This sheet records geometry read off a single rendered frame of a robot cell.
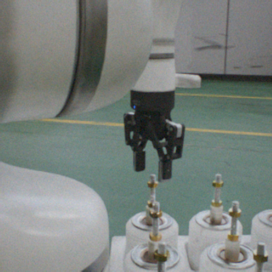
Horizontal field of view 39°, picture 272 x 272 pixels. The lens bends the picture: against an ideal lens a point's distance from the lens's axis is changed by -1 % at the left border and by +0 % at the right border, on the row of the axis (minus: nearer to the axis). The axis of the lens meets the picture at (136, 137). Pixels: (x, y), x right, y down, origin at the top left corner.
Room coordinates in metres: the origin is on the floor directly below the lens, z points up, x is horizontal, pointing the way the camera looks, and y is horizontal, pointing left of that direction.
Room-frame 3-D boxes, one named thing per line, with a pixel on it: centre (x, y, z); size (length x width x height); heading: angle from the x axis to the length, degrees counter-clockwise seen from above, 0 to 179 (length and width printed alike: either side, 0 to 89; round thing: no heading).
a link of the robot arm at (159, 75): (0.65, -0.04, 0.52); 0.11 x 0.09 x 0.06; 127
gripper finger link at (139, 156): (0.67, 0.00, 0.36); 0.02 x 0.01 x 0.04; 127
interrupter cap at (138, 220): (0.64, -0.03, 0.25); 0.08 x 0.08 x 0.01
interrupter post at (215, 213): (0.64, -0.14, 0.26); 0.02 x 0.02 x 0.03
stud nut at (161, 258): (0.41, -0.03, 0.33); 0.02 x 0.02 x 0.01; 6
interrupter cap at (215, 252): (0.52, -0.15, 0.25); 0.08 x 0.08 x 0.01
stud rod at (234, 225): (0.52, -0.15, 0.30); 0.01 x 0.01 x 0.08; 15
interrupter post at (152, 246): (0.52, -0.03, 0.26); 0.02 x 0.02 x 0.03
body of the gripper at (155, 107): (0.64, -0.03, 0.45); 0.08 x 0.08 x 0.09
